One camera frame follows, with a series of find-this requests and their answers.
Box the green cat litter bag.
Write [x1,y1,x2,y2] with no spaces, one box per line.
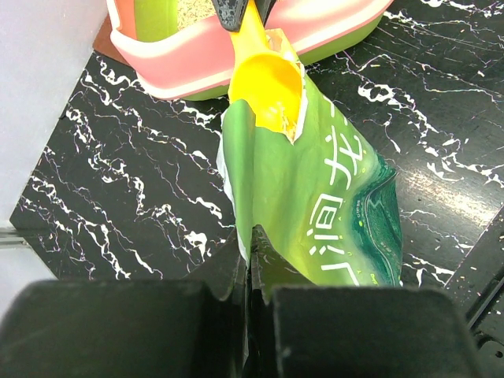
[215,29,404,288]

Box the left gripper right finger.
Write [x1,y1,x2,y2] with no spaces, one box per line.
[250,226,484,377]

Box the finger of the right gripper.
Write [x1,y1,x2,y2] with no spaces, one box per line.
[255,0,276,25]
[212,0,248,32]

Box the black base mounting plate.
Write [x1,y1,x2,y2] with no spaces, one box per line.
[446,209,503,377]

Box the brown rectangular block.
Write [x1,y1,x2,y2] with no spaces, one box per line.
[93,16,128,66]

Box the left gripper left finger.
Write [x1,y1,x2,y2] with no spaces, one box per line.
[1,233,246,377]

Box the pink green litter box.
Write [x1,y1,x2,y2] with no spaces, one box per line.
[107,0,391,101]

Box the yellow plastic litter scoop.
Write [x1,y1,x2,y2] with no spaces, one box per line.
[228,1,303,143]

